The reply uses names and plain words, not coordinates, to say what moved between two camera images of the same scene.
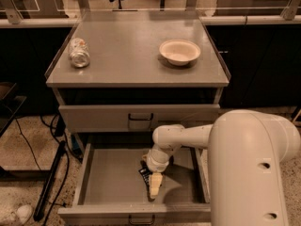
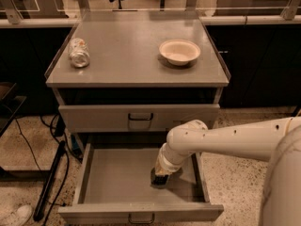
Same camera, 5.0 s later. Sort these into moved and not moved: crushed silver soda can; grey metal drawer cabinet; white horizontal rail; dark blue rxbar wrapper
Moved: dark blue rxbar wrapper
Not moved: grey metal drawer cabinet; crushed silver soda can; white horizontal rail
